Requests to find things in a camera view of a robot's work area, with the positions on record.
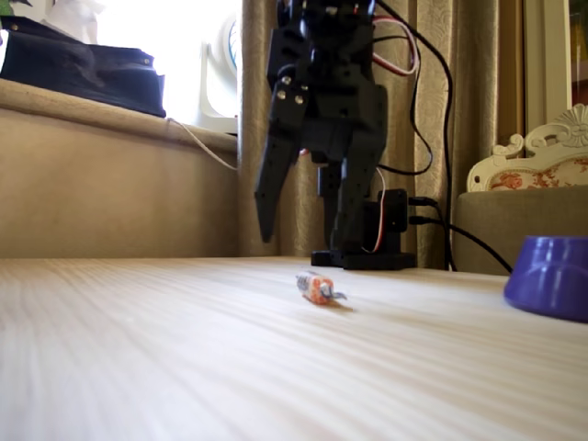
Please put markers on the olive upholstered armrest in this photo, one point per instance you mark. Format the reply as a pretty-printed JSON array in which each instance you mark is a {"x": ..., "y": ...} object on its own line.
[{"x": 514, "y": 216}]

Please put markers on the beige sofa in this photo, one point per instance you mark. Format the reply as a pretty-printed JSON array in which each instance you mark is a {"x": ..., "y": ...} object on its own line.
[{"x": 115, "y": 193}]

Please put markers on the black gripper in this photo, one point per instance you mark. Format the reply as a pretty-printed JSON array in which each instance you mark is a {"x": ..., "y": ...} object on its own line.
[{"x": 342, "y": 107}]

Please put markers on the ornate white headboard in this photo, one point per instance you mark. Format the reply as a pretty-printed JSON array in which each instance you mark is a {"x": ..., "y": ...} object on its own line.
[{"x": 537, "y": 161}]

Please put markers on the black bag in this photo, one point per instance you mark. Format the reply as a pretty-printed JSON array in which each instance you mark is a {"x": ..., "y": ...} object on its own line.
[{"x": 78, "y": 73}]

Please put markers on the candy roll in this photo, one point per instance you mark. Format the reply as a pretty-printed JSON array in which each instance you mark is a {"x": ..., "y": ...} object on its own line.
[{"x": 314, "y": 287}]

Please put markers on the white fan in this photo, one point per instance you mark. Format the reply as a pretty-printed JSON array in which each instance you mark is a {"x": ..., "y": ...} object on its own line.
[{"x": 220, "y": 69}]

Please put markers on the beige patterned curtain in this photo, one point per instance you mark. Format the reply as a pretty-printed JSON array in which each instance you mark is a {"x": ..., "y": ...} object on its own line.
[{"x": 478, "y": 92}]

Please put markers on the purple plastic bowl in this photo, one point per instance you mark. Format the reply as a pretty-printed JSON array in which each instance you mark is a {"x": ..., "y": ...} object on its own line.
[{"x": 551, "y": 280}]

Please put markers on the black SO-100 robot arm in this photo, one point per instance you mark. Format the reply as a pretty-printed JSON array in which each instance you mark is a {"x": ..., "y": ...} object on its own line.
[{"x": 367, "y": 220}]

